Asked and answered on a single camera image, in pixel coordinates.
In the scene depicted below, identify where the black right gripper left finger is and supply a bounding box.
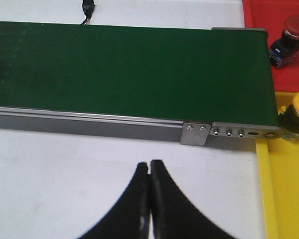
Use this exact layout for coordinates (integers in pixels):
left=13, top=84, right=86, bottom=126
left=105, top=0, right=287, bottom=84
left=80, top=162, right=150, bottom=239

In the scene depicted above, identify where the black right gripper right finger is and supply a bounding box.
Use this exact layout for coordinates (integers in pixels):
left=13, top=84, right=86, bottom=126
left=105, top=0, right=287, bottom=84
left=150, top=160, right=233, bottom=239

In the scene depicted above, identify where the red mushroom push button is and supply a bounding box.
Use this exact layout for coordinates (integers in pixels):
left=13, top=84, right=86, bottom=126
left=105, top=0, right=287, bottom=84
left=269, top=14, right=299, bottom=69

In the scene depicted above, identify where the yellow plastic tray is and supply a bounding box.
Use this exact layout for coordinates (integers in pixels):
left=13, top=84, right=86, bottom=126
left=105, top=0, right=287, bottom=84
left=255, top=91, right=299, bottom=239

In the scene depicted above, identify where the green conveyor belt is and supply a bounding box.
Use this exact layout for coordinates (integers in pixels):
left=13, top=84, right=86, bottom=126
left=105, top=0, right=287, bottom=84
left=0, top=21, right=279, bottom=126

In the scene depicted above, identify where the yellow mushroom push button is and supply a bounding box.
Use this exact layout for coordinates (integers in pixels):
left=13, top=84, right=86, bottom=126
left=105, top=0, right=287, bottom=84
left=279, top=92, right=299, bottom=141

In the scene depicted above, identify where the red plastic tray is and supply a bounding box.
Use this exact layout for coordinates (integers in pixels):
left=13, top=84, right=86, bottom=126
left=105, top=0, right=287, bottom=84
left=243, top=0, right=299, bottom=92

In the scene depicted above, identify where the black photoelectric sensor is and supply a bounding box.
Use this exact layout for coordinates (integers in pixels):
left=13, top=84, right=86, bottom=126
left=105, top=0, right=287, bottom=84
left=81, top=0, right=95, bottom=25

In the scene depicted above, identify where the metal rail bracket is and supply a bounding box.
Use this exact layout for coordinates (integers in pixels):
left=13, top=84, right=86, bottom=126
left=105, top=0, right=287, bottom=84
left=180, top=122, right=211, bottom=146

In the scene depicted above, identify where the aluminium conveyor side rail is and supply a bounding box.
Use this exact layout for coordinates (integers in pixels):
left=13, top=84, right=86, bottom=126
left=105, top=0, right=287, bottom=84
left=0, top=107, right=183, bottom=142

